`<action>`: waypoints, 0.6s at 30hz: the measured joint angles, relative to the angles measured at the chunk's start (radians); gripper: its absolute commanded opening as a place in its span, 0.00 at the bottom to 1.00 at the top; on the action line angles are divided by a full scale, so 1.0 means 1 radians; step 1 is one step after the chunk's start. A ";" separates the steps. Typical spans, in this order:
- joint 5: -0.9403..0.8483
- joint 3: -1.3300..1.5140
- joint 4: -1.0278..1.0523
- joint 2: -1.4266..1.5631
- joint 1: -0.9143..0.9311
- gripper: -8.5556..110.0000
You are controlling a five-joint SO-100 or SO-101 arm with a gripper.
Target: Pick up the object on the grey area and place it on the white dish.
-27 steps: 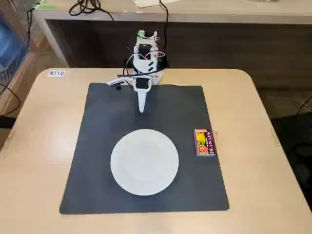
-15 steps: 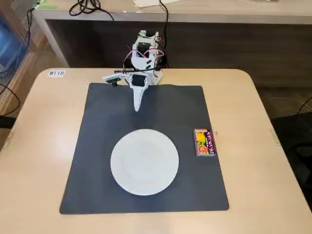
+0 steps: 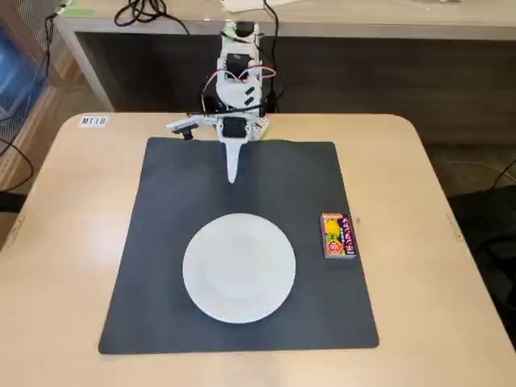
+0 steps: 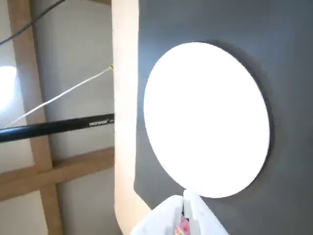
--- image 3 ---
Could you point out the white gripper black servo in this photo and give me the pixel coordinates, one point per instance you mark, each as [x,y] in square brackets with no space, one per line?
[232,150]

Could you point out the purple candy box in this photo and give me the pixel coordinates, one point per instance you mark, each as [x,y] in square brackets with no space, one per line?
[338,235]

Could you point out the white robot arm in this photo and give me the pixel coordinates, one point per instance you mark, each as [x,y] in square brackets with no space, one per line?
[238,90]

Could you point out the dark grey mat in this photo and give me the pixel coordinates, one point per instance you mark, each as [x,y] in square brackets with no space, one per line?
[169,225]

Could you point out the white round plate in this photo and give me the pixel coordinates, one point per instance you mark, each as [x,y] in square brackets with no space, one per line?
[240,268]

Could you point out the white label sticker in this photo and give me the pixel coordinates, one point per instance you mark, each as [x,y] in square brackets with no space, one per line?
[93,121]

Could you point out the grey desk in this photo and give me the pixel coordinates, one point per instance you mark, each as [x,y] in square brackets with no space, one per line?
[363,20]

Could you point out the green tape strip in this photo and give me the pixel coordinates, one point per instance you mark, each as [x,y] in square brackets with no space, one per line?
[78,10]

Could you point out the blue plastic bin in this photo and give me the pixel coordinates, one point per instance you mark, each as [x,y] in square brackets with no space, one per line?
[18,72]

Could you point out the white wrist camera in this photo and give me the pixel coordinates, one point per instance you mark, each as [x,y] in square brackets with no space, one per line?
[182,126]

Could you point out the brass table bracket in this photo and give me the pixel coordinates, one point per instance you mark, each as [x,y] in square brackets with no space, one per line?
[14,230]

